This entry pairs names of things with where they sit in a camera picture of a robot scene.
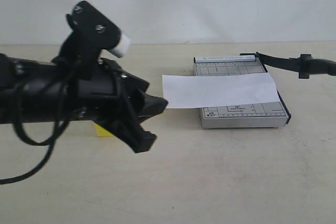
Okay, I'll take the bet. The white paper sheet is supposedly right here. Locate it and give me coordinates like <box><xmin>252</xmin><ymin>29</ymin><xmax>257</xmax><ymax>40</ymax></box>
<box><xmin>162</xmin><ymin>73</ymin><xmax>280</xmax><ymax>109</ymax></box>

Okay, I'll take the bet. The black cutter blade handle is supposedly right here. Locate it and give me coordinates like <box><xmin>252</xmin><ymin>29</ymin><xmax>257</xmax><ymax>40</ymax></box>
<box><xmin>256</xmin><ymin>52</ymin><xmax>335</xmax><ymax>79</ymax></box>

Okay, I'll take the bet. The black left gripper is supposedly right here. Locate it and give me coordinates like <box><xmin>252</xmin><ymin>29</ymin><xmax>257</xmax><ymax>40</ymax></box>
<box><xmin>76</xmin><ymin>58</ymin><xmax>168</xmax><ymax>153</ymax></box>

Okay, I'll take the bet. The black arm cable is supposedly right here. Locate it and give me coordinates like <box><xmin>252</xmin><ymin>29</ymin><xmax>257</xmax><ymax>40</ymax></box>
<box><xmin>0</xmin><ymin>58</ymin><xmax>79</xmax><ymax>186</ymax></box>

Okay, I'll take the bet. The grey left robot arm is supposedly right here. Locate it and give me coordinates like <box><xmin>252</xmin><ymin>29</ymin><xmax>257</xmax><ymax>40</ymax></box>
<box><xmin>1</xmin><ymin>55</ymin><xmax>168</xmax><ymax>153</ymax></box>

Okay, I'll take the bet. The yellow foam cube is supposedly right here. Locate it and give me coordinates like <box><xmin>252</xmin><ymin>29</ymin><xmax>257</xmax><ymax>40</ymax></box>
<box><xmin>94</xmin><ymin>124</ymin><xmax>113</xmax><ymax>137</ymax></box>

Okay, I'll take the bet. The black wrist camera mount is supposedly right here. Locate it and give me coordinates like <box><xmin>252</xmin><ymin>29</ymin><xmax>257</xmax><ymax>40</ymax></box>
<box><xmin>52</xmin><ymin>0</ymin><xmax>131</xmax><ymax>80</ymax></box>

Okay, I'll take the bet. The grey paper cutter base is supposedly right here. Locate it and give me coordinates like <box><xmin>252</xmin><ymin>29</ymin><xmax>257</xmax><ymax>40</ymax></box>
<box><xmin>193</xmin><ymin>53</ymin><xmax>291</xmax><ymax>129</ymax></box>

